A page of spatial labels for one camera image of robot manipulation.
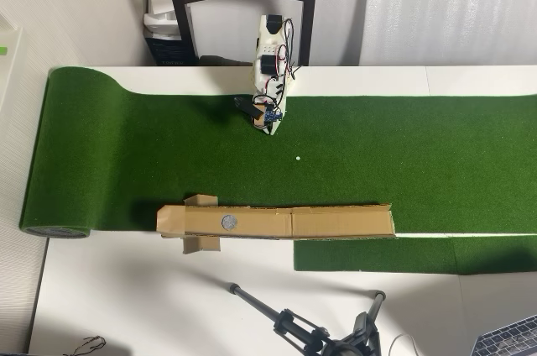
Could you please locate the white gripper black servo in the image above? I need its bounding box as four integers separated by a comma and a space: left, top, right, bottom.
233, 85, 291, 136

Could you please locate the brown cardboard ramp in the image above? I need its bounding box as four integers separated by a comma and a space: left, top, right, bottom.
156, 193, 399, 255

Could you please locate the dark blue box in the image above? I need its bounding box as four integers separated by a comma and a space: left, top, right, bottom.
144, 34, 198, 66

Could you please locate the long green turf mat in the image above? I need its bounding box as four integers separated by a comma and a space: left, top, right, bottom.
19, 65, 537, 242

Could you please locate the white curtain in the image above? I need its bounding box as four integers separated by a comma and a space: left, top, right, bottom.
359, 0, 537, 66

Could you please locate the black tripod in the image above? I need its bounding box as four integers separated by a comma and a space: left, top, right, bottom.
226, 282, 387, 356

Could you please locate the white plastic container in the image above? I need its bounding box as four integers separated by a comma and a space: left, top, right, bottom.
0, 15, 33, 122

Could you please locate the laptop keyboard corner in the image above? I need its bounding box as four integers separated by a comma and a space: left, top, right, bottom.
469, 316, 537, 356

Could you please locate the blue board wrist camera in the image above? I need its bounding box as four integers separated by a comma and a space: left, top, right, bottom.
251, 104, 283, 127

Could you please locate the thin white cable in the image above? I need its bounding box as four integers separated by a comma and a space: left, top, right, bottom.
388, 332, 419, 356

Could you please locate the thin black wire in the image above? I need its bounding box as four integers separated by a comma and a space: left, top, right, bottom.
69, 334, 106, 355

